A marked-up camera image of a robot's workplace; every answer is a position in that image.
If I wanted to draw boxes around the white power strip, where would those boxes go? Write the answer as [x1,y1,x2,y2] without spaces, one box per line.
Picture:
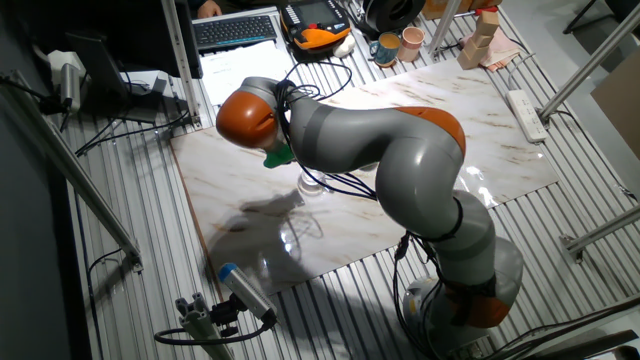
[505,88,550,145]

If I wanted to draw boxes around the white marble pattern board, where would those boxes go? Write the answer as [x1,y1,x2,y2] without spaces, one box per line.
[169,58,560,296]

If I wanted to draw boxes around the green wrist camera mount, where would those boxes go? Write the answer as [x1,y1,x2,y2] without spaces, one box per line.
[263,143,296,170]

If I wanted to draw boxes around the clear glass mug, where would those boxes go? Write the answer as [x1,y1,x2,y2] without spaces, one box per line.
[297,168,329,196]

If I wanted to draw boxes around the pink cloth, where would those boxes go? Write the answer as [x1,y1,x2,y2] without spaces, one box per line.
[459,32,524,74]

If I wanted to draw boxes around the orange black teach pendant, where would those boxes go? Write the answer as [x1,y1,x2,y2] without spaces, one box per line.
[278,0,352,54]

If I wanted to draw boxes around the brown cardboard box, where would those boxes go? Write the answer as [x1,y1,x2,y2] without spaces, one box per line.
[422,0,504,21]

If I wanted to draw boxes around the black round spool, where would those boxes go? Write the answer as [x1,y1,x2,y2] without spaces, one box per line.
[362,0,426,34]

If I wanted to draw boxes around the brown cardboard panel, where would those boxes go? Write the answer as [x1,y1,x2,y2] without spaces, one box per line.
[590,59,640,161]

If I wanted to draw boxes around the teal mug with orange inside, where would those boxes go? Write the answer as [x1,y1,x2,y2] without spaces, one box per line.
[368,32,402,69]

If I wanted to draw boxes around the white grey cylindrical device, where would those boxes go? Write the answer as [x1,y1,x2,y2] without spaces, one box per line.
[47,49,89,114]

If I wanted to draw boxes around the white printed paper sheets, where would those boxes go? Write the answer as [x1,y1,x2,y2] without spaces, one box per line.
[199,39,294,107]

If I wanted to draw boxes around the black monitor cable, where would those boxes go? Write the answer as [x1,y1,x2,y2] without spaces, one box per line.
[74,109,191,157]

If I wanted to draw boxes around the stacked wooden blocks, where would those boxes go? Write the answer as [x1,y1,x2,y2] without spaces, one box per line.
[455,9,501,71]

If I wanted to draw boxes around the person's bare hand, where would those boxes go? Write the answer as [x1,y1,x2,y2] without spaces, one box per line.
[196,0,224,20]

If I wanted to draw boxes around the black camera clamp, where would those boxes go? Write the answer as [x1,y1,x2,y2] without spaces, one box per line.
[209,294,246,339]

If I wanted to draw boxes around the short aluminium profile stand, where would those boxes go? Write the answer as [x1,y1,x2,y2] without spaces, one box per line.
[174,292,236,360]

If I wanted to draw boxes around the black chair base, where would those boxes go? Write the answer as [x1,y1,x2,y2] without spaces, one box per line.
[562,0,640,36]

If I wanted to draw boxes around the aluminium frame post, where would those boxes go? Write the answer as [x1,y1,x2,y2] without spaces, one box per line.
[159,0,204,129]
[428,0,462,56]

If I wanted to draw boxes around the silver camera with blue cap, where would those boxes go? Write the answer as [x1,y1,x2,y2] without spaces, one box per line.
[217,262,279,324]

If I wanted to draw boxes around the long aluminium frame bar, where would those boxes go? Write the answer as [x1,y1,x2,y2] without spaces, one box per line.
[0,69,146,274]

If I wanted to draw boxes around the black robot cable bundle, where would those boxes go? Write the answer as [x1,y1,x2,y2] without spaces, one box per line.
[274,60,451,359]

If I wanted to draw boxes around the black camera cable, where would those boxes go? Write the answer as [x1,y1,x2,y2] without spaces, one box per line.
[153,319,279,347]

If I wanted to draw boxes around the pink cup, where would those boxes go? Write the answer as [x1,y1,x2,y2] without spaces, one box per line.
[397,26,426,64]

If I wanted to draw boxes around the black computer keyboard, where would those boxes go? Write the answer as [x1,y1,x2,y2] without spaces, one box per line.
[192,14,279,51]

